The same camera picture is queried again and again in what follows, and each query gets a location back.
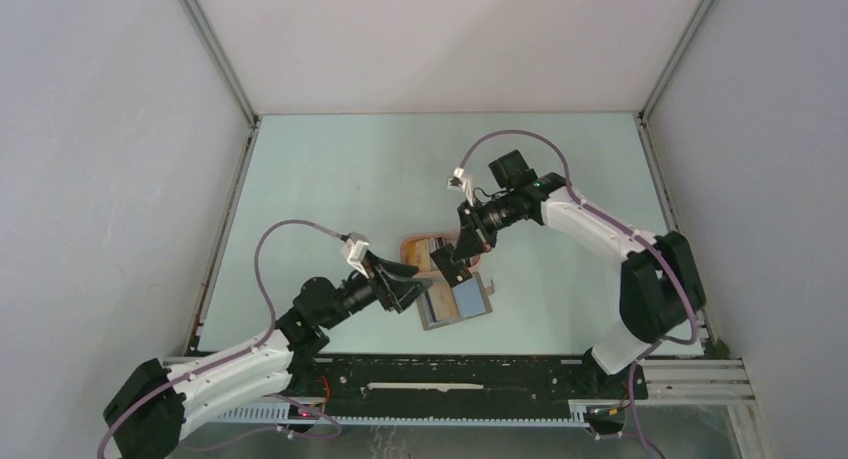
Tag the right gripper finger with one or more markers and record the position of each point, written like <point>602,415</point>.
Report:
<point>471,217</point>
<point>470,243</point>

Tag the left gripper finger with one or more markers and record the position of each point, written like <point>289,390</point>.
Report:
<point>386,273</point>
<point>403,293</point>

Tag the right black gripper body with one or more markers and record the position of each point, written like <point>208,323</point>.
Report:
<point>497,214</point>

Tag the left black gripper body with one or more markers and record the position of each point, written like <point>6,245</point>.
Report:
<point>362,291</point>

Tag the black credit card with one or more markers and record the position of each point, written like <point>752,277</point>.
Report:
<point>454,272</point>

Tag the grey card holder wallet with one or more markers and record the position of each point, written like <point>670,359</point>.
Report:
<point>443,305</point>

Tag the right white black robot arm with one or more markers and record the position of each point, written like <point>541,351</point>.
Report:
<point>660,288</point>

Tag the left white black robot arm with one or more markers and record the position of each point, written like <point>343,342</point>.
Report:
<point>159,406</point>

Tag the yellow credit card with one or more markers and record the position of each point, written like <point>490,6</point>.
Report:
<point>417,254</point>

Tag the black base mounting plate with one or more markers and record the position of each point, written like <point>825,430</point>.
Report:
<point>494,406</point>

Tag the right controller board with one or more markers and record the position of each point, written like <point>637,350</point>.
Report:
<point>606,414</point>

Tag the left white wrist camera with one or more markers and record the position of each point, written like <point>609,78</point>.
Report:
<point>354,251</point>

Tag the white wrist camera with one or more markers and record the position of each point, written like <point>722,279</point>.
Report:
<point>462,181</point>
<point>354,251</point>

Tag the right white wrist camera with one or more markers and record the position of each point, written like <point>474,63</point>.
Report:
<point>462,181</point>

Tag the aluminium frame rail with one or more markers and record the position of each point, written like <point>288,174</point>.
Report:
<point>663,381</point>

